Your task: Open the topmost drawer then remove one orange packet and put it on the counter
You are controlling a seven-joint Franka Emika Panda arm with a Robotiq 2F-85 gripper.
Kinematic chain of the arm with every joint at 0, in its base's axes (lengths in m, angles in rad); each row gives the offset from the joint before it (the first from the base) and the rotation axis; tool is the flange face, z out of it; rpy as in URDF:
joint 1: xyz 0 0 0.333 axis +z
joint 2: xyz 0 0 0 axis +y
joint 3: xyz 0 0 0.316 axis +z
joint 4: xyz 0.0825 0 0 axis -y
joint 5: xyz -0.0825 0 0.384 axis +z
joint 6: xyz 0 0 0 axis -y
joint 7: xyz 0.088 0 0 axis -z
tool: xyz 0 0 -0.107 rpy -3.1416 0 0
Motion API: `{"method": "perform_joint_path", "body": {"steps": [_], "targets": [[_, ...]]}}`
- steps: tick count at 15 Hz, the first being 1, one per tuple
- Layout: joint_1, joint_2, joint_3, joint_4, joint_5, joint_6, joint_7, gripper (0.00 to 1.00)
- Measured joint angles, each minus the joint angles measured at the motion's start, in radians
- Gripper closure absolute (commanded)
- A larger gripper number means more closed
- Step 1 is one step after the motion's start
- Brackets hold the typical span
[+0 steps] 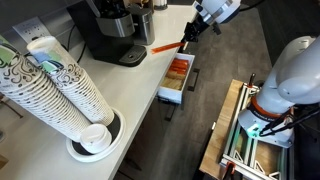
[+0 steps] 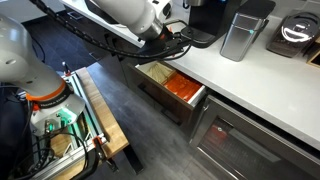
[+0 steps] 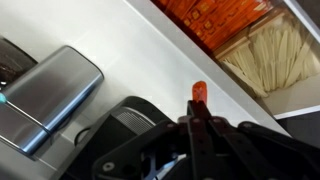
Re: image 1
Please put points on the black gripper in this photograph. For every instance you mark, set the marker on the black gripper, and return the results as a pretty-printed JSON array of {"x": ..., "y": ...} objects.
[{"x": 196, "y": 28}]

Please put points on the orange packet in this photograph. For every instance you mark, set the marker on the orange packet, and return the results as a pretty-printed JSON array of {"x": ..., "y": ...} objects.
[{"x": 166, "y": 47}]

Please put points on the white drawer with orange items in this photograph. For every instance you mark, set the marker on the white drawer with orange items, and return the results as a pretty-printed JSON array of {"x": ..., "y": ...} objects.
[{"x": 170, "y": 95}]

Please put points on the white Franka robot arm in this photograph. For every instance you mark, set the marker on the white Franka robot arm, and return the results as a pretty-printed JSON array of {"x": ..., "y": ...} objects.
[{"x": 293, "y": 83}]

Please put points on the white cylindrical container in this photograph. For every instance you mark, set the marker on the white cylindrical container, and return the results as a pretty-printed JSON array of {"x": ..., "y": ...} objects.
[{"x": 160, "y": 4}]

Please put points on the stainless steel canister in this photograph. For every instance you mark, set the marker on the stainless steel canister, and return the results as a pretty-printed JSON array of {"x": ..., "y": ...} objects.
[{"x": 144, "y": 25}]

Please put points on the tan packets pile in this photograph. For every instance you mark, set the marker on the tan packets pile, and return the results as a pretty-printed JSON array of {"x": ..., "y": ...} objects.
[{"x": 172, "y": 81}]

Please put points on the orange black clamp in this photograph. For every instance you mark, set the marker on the orange black clamp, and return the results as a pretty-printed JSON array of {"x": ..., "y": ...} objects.
[
  {"x": 252, "y": 80},
  {"x": 229, "y": 170}
]

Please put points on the black coffee machine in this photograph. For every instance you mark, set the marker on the black coffee machine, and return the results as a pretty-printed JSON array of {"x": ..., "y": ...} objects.
[{"x": 106, "y": 30}]

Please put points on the patterned paper cup stack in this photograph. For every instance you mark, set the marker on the patterned paper cup stack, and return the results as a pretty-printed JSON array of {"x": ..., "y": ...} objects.
[
  {"x": 36, "y": 96},
  {"x": 80, "y": 86}
]

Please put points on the white cup lid stack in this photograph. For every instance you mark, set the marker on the white cup lid stack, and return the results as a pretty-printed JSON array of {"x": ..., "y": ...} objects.
[{"x": 96, "y": 138}]

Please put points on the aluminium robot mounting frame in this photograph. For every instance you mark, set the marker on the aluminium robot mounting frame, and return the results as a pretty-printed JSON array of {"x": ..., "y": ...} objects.
[{"x": 238, "y": 113}]

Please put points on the white wall power outlet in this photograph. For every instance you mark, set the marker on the white wall power outlet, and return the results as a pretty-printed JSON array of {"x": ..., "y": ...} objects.
[{"x": 31, "y": 29}]

